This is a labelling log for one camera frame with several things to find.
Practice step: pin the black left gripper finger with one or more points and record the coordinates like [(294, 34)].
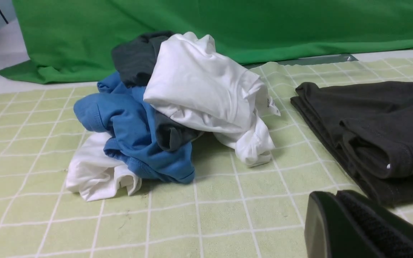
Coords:
[(349, 225)]

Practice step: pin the dark gray long-sleeved shirt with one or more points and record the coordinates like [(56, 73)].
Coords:
[(368, 129)]

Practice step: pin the white crumpled shirt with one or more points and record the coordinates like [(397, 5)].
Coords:
[(198, 87)]

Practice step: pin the light green checkered mat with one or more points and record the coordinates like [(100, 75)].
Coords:
[(231, 212)]

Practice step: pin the blue crumpled garment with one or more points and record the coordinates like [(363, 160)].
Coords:
[(130, 121)]

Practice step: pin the white crumpled cloth under pile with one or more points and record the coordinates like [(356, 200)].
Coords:
[(96, 176)]

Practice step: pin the dark gray crumpled garment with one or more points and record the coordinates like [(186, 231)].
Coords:
[(135, 61)]

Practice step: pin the green backdrop cloth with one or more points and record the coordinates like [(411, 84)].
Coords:
[(69, 41)]

